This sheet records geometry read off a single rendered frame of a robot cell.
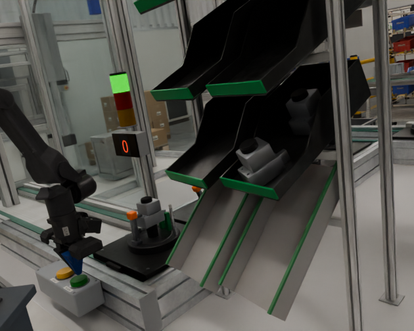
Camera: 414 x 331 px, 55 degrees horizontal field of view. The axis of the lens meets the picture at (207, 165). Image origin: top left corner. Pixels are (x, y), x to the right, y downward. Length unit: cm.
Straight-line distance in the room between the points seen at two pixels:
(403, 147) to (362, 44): 1035
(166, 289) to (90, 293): 18
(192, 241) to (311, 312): 30
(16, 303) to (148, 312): 27
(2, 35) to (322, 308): 167
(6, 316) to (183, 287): 38
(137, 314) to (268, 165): 45
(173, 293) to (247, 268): 23
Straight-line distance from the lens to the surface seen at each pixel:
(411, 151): 187
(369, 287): 101
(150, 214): 102
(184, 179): 75
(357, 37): 1222
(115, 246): 111
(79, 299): 97
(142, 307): 88
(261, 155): 63
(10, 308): 77
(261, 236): 77
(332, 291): 99
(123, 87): 118
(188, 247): 86
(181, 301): 95
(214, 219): 85
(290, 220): 75
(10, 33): 202
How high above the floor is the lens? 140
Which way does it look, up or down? 14 degrees down
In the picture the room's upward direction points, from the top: 9 degrees counter-clockwise
